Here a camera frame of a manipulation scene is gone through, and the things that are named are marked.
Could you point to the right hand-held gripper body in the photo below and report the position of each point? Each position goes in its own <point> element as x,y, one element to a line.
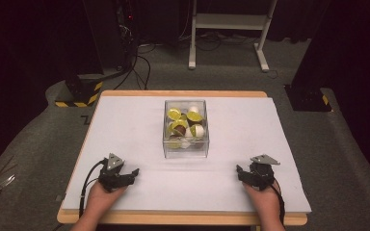
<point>261,176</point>

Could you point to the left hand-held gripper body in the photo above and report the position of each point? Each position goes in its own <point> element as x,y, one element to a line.
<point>109,178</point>

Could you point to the person's left hand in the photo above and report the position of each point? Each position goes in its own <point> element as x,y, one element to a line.
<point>101,199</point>

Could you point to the wooden table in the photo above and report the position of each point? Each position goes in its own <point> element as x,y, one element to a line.
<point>173,218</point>

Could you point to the clear plastic box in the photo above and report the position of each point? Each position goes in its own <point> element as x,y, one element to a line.
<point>186,150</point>

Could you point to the pile of coffee capsules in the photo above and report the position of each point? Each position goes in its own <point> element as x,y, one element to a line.
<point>184,126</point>

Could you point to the black yellow striped stand base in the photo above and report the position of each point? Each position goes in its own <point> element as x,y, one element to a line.
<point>86,96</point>

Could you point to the dark equipment rack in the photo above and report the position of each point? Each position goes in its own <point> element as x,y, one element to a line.
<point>125,32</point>

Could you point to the white metal stand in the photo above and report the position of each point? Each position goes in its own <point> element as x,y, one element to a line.
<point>231,21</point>

